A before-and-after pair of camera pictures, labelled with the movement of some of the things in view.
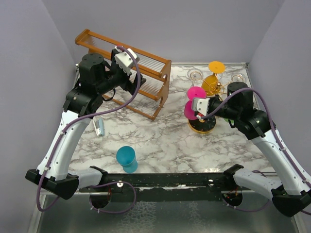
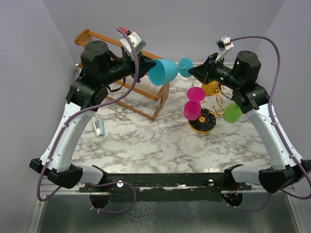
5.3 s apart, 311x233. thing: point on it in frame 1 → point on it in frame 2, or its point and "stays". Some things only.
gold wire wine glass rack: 214,88 stays
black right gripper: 215,97 → 203,72
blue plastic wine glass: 125,157 → 165,70
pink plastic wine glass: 193,92 stays
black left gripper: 128,84 → 145,64
